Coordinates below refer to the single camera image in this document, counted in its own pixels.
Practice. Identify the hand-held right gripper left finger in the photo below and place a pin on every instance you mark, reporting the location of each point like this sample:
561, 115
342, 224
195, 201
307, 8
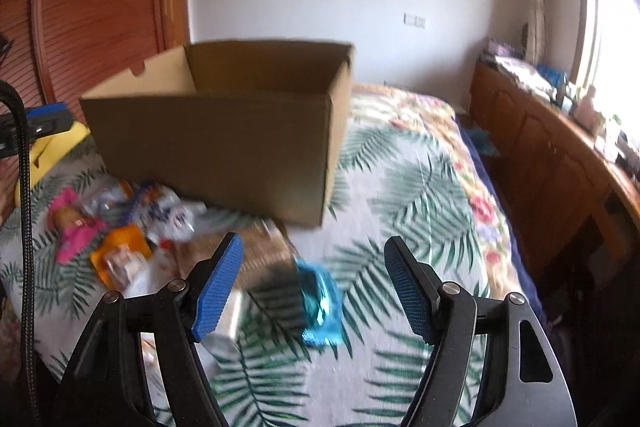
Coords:
220, 287

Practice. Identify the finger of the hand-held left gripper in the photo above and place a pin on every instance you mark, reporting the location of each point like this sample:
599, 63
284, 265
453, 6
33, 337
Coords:
47, 118

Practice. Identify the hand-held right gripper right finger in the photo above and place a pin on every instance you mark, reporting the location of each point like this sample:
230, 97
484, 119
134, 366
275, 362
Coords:
407, 292

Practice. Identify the blue snack packet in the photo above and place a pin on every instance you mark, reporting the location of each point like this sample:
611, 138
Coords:
320, 307

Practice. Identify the brown cardboard box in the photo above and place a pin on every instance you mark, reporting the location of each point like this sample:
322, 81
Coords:
210, 147

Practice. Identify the yellow cloth item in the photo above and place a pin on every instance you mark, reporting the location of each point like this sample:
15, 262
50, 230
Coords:
55, 152

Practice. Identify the brown snack packet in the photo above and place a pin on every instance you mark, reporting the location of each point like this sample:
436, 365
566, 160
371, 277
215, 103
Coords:
260, 257

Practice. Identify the white purple snack packet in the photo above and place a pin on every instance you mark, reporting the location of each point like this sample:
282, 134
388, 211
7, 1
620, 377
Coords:
165, 212

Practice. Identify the clear plastic snack packet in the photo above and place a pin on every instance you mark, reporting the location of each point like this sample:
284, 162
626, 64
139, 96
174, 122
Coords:
105, 202

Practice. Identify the leaf print blanket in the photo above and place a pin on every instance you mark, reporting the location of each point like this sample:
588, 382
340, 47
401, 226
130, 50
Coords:
400, 187

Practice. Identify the orange snack packet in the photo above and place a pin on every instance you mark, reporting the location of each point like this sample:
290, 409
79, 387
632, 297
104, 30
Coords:
117, 252

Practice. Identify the pink snack packet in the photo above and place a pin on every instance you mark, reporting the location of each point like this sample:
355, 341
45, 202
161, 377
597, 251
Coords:
75, 232

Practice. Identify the wooden wardrobe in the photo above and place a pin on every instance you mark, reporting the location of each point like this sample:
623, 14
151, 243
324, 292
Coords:
100, 7

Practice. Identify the dark blue bed sheet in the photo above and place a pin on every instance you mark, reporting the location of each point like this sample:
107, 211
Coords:
500, 207

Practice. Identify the teal cloth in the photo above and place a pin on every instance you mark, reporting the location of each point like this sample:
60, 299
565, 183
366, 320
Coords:
482, 142

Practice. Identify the wooden cabinet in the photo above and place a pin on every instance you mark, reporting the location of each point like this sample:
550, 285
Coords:
540, 147

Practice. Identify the pile of assorted clutter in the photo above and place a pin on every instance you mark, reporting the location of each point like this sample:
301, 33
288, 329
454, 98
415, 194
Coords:
515, 67

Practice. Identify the wooden framed window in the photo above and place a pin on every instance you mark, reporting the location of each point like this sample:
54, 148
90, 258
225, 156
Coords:
620, 37

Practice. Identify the white wall socket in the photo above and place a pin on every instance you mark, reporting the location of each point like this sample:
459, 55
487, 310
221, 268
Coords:
415, 20

